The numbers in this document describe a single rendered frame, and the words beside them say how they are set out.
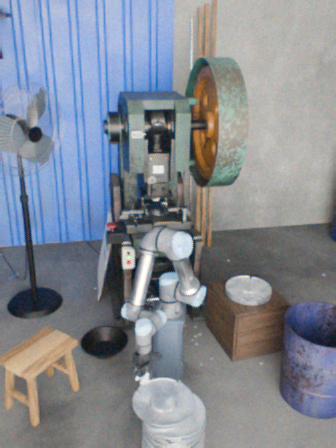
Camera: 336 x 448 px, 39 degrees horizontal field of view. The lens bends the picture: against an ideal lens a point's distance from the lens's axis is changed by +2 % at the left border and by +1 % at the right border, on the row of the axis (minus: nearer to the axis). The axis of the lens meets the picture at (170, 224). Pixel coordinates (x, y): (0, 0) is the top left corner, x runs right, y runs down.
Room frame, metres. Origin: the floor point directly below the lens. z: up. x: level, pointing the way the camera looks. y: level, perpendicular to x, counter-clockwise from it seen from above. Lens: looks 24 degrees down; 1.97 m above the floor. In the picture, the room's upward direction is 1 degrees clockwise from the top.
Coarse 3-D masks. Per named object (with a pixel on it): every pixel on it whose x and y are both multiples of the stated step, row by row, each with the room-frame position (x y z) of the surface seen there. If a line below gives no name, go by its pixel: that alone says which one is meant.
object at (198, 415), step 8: (200, 400) 1.72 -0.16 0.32; (200, 408) 1.67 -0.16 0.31; (192, 416) 1.62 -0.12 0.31; (200, 416) 1.62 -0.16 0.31; (184, 424) 1.58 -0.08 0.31; (192, 424) 1.58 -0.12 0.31; (168, 432) 1.53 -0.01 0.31; (176, 432) 1.53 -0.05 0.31; (184, 432) 1.53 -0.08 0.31; (192, 432) 1.54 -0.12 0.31
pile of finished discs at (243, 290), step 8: (232, 280) 2.71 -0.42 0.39; (240, 280) 2.71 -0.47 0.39; (248, 280) 2.71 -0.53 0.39; (256, 280) 2.72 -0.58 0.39; (264, 280) 2.71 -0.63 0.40; (232, 288) 2.61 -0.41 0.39; (240, 288) 2.60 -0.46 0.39; (248, 288) 2.60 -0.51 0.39; (256, 288) 2.61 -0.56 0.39; (264, 288) 2.62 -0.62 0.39; (232, 296) 2.53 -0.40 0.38; (240, 296) 2.52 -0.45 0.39; (248, 296) 2.52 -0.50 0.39; (256, 296) 2.52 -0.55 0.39; (264, 296) 2.52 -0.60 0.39; (248, 304) 2.47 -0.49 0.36; (256, 304) 2.48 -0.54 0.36
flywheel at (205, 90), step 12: (204, 72) 3.19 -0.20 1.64; (204, 84) 3.29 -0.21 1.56; (204, 96) 3.29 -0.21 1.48; (216, 96) 3.04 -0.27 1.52; (192, 108) 3.44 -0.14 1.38; (216, 108) 3.04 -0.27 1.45; (216, 120) 3.00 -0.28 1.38; (192, 132) 3.41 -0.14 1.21; (204, 132) 3.12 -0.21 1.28; (216, 132) 2.99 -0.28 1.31; (192, 144) 3.40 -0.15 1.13; (204, 144) 3.23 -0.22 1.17; (216, 144) 2.97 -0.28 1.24; (204, 156) 3.21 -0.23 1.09; (216, 156) 2.85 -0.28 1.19; (204, 168) 3.11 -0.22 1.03
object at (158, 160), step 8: (152, 152) 2.99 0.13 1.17; (160, 152) 2.99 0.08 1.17; (168, 152) 3.00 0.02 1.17; (152, 160) 2.95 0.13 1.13; (160, 160) 2.96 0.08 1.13; (168, 160) 2.97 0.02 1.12; (152, 168) 2.95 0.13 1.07; (160, 168) 2.96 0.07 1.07; (168, 168) 2.97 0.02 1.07; (152, 176) 2.94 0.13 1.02; (160, 176) 2.96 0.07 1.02; (168, 176) 2.97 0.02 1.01; (144, 184) 3.03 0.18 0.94; (152, 184) 2.92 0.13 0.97; (160, 184) 2.93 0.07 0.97; (168, 184) 2.97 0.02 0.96; (152, 192) 2.92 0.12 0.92; (160, 192) 2.93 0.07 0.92; (168, 192) 2.97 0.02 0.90
